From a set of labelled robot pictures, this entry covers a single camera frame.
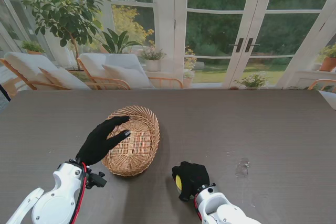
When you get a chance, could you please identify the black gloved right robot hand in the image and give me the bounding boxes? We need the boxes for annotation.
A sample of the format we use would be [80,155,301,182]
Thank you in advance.
[171,161,211,202]

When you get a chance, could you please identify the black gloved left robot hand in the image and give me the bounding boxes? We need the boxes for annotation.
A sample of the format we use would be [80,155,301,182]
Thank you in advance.
[75,115,131,166]

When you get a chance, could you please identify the oval wicker basket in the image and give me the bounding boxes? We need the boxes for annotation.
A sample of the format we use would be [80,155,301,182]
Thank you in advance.
[101,105,160,177]

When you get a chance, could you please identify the white throw pillow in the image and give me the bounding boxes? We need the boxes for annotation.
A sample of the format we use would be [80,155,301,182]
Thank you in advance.
[38,66,91,90]
[101,63,153,89]

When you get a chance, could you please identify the white cushioned lounge chair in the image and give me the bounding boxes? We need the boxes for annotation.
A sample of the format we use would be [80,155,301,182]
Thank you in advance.
[0,51,91,91]
[77,52,184,90]

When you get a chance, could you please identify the flowering plant in white pot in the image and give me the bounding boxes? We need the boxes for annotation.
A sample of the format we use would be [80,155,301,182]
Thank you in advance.
[141,48,166,72]

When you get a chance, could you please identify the broad-leaf green plant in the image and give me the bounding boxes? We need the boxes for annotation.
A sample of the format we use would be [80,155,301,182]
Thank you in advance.
[101,28,144,54]

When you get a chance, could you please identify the low white flowering plant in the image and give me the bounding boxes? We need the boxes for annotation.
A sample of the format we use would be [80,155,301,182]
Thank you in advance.
[234,73,269,90]

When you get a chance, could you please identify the yellow flowers in pale pot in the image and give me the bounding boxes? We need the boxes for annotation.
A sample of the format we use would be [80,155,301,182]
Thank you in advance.
[183,45,197,88]

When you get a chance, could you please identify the small plant in orange pot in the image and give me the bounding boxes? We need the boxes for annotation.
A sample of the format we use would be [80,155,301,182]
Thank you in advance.
[20,40,45,55]

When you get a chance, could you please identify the large leafy potted tree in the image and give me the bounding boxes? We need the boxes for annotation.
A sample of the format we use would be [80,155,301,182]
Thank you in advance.
[14,0,112,71]

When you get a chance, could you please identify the plant in terracotta pot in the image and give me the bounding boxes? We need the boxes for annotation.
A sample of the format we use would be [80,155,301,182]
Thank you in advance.
[319,45,336,72]

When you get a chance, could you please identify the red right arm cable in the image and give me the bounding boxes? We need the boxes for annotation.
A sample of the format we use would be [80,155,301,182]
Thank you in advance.
[194,196,203,221]

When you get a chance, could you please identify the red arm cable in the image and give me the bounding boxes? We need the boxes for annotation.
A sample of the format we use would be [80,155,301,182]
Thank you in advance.
[194,196,203,221]
[70,162,89,224]

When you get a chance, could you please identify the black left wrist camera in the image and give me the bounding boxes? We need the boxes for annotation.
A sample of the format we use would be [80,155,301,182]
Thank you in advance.
[86,171,108,189]

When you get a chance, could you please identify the red left arm cable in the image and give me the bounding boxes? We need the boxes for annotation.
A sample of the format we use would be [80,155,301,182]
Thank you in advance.
[70,162,89,224]

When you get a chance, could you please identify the dark door handle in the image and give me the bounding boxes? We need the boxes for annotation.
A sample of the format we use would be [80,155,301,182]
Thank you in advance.
[245,37,260,52]
[228,37,244,53]

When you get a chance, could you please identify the orange frame chair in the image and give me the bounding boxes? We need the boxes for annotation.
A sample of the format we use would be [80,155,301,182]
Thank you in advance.
[307,78,336,91]

